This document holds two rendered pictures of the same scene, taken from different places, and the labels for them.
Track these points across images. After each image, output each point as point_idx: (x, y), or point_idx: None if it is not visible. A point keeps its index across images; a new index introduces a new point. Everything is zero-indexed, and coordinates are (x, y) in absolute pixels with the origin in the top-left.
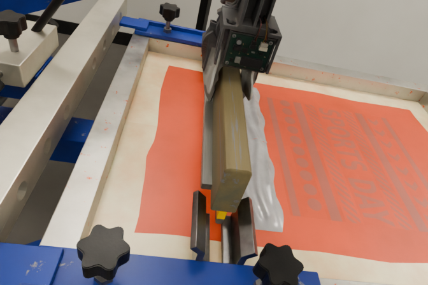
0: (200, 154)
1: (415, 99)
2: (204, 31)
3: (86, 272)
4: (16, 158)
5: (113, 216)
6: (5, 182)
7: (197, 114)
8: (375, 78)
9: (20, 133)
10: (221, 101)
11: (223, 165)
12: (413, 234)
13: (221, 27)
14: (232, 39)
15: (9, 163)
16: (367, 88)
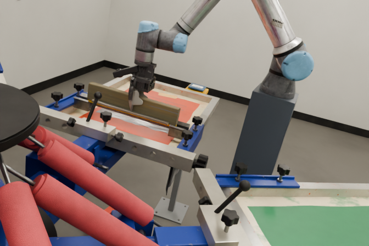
0: (138, 130)
1: (128, 80)
2: (64, 97)
3: (191, 136)
4: (151, 141)
5: None
6: (161, 143)
7: (115, 124)
8: (117, 80)
9: (140, 139)
10: (151, 102)
11: (175, 110)
12: (183, 112)
13: (146, 82)
14: (150, 83)
15: (153, 142)
16: (117, 85)
